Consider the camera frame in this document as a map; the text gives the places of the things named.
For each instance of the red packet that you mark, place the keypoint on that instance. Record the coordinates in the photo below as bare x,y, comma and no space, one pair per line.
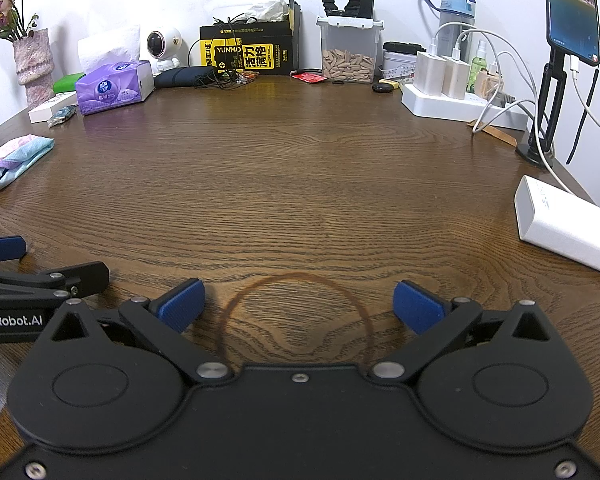
308,77

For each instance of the clear container of seeds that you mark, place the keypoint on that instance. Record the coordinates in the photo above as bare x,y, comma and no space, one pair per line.
347,55

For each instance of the crumpled white paper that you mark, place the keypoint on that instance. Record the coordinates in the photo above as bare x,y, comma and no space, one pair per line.
266,11

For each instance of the orange snack packet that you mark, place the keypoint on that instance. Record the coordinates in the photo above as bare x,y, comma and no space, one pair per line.
248,76

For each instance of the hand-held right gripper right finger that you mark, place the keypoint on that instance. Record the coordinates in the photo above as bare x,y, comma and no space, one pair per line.
420,307

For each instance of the pink textured vase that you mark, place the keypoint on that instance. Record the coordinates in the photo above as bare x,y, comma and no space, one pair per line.
34,70

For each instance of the beige plug adapter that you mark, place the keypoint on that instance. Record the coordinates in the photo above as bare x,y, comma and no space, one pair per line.
490,82

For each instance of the white robot-shaped camera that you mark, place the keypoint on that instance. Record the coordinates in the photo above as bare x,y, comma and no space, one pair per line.
162,52

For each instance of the smartphone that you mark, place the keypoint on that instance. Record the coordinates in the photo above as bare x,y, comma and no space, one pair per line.
572,10

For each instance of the black and yellow box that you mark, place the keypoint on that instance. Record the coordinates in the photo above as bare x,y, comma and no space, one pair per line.
260,55

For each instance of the white tissue sheet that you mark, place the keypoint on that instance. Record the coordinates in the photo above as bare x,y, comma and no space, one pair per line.
110,45

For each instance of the wooden stick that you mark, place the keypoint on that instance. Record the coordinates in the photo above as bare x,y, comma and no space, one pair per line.
497,134

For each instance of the purple tissue box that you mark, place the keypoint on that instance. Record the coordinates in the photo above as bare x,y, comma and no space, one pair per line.
107,92

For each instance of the white power strip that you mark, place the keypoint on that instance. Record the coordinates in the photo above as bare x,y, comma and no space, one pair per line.
455,107

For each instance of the green box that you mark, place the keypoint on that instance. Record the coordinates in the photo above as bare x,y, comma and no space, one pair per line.
69,82

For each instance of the pink and blue garment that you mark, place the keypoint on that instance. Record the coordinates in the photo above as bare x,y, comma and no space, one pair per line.
15,162

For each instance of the white power bank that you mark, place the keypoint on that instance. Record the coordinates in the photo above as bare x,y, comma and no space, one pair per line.
570,225

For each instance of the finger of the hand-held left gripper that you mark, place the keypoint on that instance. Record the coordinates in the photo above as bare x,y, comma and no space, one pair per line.
80,277
0,249

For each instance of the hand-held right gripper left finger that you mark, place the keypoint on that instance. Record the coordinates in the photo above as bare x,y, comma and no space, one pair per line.
180,305

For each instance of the blue grey water bottle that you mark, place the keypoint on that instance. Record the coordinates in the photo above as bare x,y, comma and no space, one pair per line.
457,2

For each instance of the black round puck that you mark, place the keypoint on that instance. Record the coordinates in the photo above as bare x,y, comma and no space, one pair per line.
383,88

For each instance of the white charger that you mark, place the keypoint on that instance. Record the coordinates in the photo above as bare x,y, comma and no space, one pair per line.
456,80
430,75

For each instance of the black and white tin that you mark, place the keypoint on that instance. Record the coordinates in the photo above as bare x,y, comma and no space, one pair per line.
400,60

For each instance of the white flat box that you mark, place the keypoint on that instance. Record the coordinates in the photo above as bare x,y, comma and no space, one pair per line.
47,109

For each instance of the green spray bottle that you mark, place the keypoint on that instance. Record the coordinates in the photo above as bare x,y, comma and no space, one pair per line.
479,65

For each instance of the dark navy pouch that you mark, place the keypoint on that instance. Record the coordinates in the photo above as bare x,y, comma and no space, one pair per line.
177,77

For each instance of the small blue packet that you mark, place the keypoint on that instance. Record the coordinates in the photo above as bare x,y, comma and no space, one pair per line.
61,116

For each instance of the black phone stand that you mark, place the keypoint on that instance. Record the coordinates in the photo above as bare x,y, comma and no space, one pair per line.
547,115

